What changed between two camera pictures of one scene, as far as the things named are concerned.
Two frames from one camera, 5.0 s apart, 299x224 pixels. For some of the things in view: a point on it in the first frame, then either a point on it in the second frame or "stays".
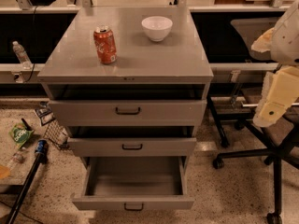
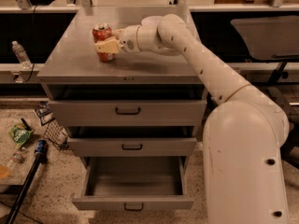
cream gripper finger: (280, 91) to (109, 46)
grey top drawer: (125, 113) stays
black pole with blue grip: (40, 147) stays
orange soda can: (105, 40) stays
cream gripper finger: (263, 42) to (117, 34)
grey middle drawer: (131, 147) stays
